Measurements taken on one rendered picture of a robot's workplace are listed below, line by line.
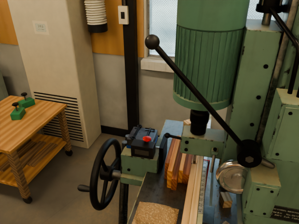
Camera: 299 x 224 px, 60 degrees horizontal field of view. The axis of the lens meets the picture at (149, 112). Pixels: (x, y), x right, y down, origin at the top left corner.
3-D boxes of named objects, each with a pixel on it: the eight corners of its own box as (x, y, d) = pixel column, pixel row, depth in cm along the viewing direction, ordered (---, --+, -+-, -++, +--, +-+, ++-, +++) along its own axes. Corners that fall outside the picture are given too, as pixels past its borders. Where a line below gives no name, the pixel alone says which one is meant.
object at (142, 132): (133, 134, 103) (133, 122, 100) (160, 138, 101) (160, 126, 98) (122, 154, 92) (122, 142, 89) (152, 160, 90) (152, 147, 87)
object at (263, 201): (241, 189, 78) (248, 158, 72) (265, 193, 77) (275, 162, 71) (243, 214, 70) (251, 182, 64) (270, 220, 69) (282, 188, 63)
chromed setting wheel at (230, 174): (213, 184, 80) (218, 153, 74) (255, 192, 78) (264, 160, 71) (212, 191, 78) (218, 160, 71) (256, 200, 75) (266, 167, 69)
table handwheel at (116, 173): (115, 180, 124) (114, 126, 114) (155, 188, 120) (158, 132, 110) (86, 225, 98) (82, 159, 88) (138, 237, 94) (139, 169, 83)
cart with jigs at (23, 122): (24, 142, 256) (6, 83, 224) (76, 153, 242) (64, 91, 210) (-33, 192, 202) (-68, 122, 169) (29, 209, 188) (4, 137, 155)
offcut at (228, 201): (218, 198, 95) (220, 192, 94) (227, 198, 96) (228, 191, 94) (222, 208, 92) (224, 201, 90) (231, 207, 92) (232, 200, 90)
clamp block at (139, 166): (133, 149, 109) (132, 132, 104) (164, 154, 106) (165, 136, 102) (121, 174, 97) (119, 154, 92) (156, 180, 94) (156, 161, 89)
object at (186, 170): (187, 154, 102) (188, 145, 99) (192, 155, 101) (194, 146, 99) (181, 183, 88) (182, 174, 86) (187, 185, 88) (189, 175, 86)
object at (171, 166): (175, 150, 104) (177, 134, 100) (179, 151, 103) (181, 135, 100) (166, 187, 87) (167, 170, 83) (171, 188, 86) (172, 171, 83)
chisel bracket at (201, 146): (182, 144, 93) (183, 124, 89) (222, 150, 90) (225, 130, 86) (179, 157, 87) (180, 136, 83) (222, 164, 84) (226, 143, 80)
